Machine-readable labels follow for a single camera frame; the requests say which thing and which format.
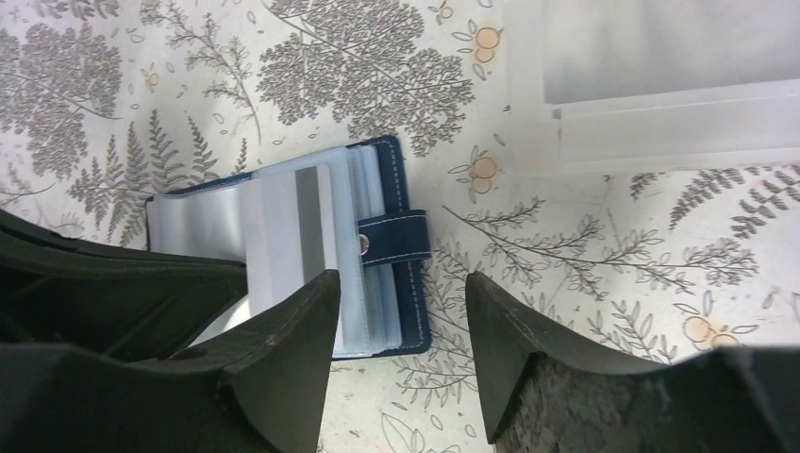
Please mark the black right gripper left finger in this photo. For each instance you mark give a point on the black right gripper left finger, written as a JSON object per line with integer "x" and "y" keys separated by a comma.
{"x": 259, "y": 387}

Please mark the white striped credit card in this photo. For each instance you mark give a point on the white striped credit card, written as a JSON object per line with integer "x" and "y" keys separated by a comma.
{"x": 289, "y": 233}

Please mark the floral tablecloth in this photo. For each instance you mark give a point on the floral tablecloth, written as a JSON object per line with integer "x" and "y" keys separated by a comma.
{"x": 104, "y": 103}

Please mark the blue leather card holder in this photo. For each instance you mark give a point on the blue leather card holder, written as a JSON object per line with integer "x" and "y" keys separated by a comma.
{"x": 381, "y": 240}

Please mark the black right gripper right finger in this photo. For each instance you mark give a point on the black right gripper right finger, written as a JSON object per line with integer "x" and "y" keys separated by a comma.
{"x": 545, "y": 388}

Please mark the white plastic card box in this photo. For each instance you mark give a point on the white plastic card box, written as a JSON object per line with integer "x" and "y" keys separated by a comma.
{"x": 628, "y": 86}

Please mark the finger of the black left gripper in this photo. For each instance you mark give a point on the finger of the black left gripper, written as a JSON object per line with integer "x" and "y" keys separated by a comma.
{"x": 126, "y": 304}

